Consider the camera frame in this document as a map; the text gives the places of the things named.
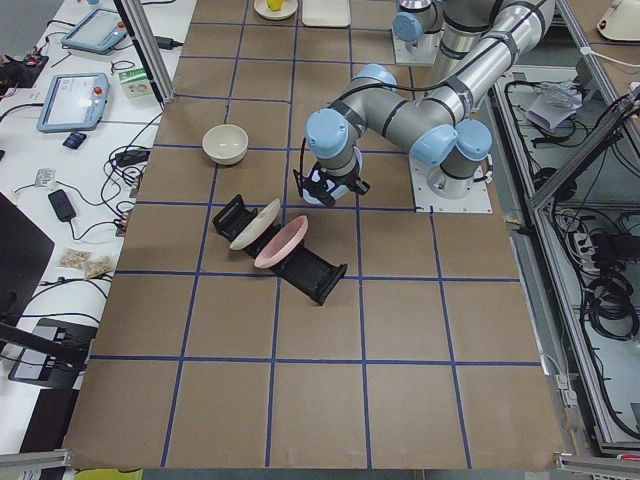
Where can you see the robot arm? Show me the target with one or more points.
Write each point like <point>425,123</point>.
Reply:
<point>417,19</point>
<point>481,40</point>

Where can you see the black plate rack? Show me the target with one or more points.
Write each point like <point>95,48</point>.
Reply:
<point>303,269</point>

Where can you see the cream bowl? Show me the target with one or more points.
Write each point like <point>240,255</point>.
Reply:
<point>225,144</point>

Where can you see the cream round plate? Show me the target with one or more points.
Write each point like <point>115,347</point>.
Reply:
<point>288,10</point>

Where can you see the black power adapter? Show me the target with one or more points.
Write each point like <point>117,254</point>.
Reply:
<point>167,43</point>

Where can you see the white rectangular tray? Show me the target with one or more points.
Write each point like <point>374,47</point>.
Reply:
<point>326,13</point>

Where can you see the pink plate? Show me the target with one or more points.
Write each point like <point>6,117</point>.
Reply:
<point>283,243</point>

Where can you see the cream plate in rack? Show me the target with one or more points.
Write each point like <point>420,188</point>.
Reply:
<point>257,226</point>

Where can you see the blue teach pendant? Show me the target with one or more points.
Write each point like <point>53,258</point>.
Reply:
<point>99,32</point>
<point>74,102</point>

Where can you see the green white carton box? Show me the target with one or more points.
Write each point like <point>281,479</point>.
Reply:
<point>135,83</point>

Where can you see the blue teach pendant far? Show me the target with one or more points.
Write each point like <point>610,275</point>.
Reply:
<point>99,32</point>

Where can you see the yellow lemon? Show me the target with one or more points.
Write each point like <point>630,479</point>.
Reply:
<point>275,5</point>

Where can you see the light blue plate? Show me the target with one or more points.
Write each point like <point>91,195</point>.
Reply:
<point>323,190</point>

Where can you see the blue teach pendant near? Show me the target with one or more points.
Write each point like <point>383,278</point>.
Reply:
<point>74,102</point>

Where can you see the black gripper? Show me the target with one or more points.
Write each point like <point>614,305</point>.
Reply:
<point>327,192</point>

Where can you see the aluminium frame post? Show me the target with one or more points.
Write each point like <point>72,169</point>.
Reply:
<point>139,30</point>

